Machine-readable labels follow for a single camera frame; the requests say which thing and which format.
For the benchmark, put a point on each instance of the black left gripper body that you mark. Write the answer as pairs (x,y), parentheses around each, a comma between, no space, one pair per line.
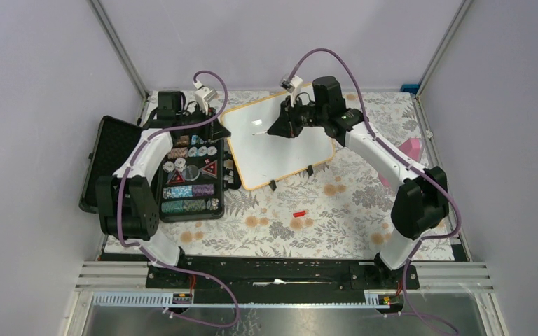
(198,117)

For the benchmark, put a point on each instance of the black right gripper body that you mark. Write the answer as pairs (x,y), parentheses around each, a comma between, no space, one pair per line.
(301,116)

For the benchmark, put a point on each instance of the yellow framed whiteboard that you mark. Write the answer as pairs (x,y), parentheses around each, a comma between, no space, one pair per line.
(260,159)

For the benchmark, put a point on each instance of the red marker cap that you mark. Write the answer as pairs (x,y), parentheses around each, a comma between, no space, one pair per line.
(299,214)

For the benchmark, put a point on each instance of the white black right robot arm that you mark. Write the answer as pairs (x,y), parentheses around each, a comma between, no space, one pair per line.
(420,203)

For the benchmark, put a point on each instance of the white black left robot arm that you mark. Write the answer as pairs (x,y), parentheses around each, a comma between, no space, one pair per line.
(125,203)

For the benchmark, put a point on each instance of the black poker chip case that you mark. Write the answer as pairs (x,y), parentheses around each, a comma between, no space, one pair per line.
(189,183)

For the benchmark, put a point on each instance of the floral patterned table mat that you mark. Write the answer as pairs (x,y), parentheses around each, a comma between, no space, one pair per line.
(347,207)

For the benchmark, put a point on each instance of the pink wedge block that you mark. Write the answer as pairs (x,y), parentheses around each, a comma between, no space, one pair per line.
(413,148)

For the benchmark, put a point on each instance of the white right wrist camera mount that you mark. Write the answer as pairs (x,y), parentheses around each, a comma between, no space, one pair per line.
(293,86)

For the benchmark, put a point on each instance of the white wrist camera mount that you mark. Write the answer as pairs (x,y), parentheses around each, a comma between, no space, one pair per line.
(293,86)
(203,96)

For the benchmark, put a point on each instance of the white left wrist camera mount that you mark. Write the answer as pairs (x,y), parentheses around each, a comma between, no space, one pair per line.
(203,96)

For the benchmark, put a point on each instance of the blue corner bracket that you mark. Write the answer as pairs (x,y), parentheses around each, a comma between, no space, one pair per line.
(410,88)

